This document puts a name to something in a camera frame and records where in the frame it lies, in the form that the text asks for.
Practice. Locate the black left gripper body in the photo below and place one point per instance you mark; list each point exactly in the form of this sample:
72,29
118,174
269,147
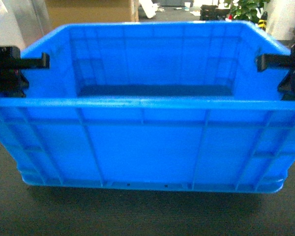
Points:
12,81

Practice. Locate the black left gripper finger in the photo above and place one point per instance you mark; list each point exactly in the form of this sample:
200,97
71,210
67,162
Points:
36,63

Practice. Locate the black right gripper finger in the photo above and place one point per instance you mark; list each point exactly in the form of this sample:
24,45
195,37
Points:
266,61

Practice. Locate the large blue plastic crate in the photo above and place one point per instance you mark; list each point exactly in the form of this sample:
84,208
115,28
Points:
175,106

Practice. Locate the brown cardboard box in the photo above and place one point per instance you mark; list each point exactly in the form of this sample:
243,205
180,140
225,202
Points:
63,12

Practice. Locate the yellow black striped bollard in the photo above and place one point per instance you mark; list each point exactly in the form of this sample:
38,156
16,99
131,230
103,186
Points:
263,21

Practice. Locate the green potted plant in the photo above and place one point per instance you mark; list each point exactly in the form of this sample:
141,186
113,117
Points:
246,10

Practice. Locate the white foam piece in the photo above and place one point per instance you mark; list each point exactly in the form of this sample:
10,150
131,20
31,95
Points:
149,8

